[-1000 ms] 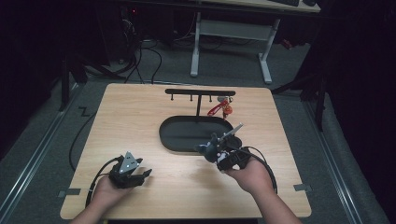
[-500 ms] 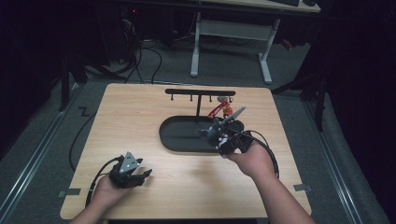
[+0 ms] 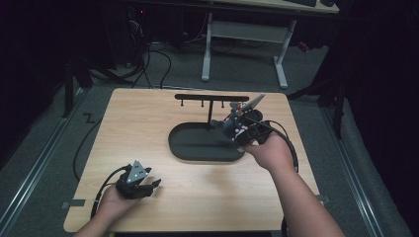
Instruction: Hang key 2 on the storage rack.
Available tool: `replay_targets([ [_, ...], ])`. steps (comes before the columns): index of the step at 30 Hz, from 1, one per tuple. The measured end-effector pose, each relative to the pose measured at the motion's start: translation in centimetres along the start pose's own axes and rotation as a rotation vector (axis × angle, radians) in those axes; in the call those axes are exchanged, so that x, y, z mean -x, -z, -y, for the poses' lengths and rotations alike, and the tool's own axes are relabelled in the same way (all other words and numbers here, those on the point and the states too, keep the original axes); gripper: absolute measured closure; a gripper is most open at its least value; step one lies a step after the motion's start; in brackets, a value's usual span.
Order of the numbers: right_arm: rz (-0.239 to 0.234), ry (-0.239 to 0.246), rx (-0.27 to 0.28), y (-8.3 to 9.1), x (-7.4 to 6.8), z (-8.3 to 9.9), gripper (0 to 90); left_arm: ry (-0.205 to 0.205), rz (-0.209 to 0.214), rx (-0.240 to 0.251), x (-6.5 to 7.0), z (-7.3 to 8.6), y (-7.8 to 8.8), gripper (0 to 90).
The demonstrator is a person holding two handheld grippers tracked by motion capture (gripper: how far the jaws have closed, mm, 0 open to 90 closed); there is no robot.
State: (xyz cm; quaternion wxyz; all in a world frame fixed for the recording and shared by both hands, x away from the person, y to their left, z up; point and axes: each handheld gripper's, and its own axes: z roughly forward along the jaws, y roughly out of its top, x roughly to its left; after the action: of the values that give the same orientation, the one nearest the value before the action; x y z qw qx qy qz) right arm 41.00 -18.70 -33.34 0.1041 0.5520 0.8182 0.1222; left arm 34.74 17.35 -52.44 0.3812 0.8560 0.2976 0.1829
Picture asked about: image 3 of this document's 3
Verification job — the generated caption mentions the person's right hand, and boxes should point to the person's right hand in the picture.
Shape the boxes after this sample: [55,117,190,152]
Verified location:
[241,130,296,175]

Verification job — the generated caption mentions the left hand-held gripper cable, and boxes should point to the left hand-held gripper cable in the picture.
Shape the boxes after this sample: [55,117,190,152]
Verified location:
[90,164,132,221]

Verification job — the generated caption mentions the black computer tower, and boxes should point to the black computer tower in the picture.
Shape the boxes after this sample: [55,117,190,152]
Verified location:
[107,5,151,68]

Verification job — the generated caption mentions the small red object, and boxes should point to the small red object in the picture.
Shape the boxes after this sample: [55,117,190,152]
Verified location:
[296,40,311,54]

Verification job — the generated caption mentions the black floor cables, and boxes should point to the black floor cables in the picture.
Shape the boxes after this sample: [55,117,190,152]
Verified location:
[127,40,173,91]

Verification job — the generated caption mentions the metal floor rail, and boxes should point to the metal floor rail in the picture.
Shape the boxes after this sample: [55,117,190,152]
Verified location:
[0,88,85,229]
[319,104,385,237]

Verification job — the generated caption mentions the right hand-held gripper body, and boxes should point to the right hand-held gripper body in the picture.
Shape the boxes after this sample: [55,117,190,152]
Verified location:
[232,93,275,148]

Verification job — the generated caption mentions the right hand-held gripper cable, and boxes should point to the right hand-held gripper cable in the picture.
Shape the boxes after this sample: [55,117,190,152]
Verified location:
[251,118,300,237]

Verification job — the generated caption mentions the black keyboard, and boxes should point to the black keyboard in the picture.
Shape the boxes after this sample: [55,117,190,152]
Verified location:
[284,0,319,8]

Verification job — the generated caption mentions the black metal stand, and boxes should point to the black metal stand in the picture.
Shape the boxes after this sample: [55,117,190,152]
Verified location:
[286,74,348,140]
[61,58,95,119]

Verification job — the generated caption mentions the black hook rack with tray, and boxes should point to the black hook rack with tray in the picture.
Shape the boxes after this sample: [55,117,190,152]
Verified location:
[167,93,250,163]

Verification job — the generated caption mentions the hand-held gripper cable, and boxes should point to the hand-held gripper cable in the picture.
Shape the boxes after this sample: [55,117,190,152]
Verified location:
[251,118,300,237]
[90,164,132,221]

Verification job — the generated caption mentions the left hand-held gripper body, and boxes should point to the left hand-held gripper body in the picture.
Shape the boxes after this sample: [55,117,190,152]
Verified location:
[115,160,154,200]

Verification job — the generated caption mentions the person's left hand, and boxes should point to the person's left hand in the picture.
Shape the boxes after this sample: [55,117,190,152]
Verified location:
[96,186,143,222]

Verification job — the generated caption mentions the wooden desk with white legs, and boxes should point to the wooden desk with white legs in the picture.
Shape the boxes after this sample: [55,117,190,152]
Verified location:
[201,0,340,91]

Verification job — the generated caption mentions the black floor cable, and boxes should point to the black floor cable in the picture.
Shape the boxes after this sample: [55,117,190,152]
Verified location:
[72,118,104,183]

